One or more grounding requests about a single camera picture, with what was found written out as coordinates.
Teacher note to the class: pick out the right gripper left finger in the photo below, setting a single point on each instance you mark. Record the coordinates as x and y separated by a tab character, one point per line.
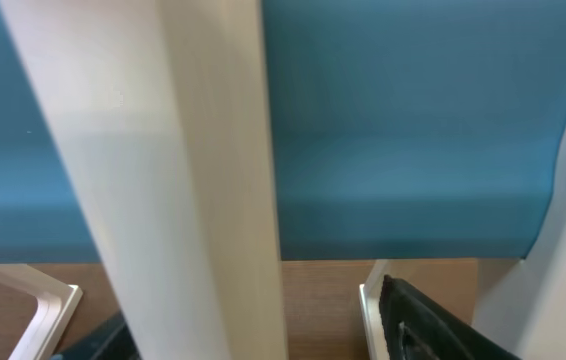
108	343

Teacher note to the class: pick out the white and blue stand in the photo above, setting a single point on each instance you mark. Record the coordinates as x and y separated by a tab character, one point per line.
413	150

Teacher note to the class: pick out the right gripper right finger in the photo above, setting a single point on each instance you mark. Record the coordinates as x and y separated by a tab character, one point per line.
428	320

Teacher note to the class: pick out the white pipette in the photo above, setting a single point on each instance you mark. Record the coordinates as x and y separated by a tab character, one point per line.
163	175

